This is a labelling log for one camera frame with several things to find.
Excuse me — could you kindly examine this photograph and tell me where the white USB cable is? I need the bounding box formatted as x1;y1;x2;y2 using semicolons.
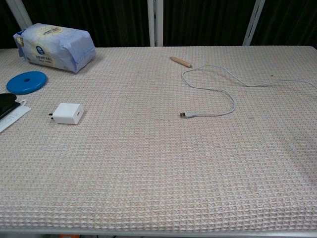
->
180;64;317;119

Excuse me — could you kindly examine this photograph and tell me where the white slanted frame post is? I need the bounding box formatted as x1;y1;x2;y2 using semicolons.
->
5;0;33;28
242;0;266;46

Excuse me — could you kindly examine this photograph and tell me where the white USB power adapter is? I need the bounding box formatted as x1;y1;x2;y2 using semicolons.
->
48;103;84;125

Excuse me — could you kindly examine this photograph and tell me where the white upright frame post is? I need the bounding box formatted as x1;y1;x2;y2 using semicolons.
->
147;0;164;47

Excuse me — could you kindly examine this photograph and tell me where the small wooden peg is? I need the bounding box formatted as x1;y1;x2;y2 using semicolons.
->
169;56;193;68

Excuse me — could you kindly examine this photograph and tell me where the blue round disc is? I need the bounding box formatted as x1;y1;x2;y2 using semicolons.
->
6;71;48;96

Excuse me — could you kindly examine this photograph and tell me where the black pleated curtain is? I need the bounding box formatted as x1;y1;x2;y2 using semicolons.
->
0;0;317;49

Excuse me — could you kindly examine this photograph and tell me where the blue tissue pack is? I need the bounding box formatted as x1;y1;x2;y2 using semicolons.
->
12;23;97;74

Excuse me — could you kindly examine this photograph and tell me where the pink waffle tablecloth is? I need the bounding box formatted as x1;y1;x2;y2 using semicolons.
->
0;46;317;230

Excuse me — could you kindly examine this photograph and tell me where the black stapler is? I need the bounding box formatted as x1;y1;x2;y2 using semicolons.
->
0;93;21;121

